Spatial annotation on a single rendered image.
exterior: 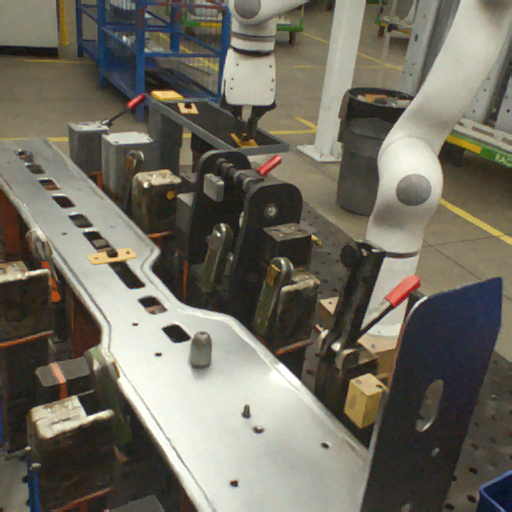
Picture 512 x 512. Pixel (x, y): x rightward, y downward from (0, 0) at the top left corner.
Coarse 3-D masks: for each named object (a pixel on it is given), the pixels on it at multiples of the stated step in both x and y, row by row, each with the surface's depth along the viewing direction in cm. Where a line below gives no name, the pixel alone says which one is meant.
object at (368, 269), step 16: (368, 240) 81; (352, 256) 77; (368, 256) 80; (384, 256) 80; (352, 272) 82; (368, 272) 79; (352, 288) 83; (368, 288) 81; (336, 304) 84; (352, 304) 83; (368, 304) 82; (336, 320) 85; (352, 320) 82; (336, 336) 86; (352, 336) 83
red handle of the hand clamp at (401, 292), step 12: (408, 276) 88; (396, 288) 87; (408, 288) 87; (384, 300) 87; (396, 300) 87; (372, 312) 87; (384, 312) 87; (372, 324) 86; (360, 336) 86; (336, 348) 85
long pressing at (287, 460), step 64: (64, 192) 139; (64, 256) 114; (128, 320) 98; (192, 320) 99; (128, 384) 85; (192, 384) 86; (256, 384) 87; (192, 448) 75; (256, 448) 76; (320, 448) 78
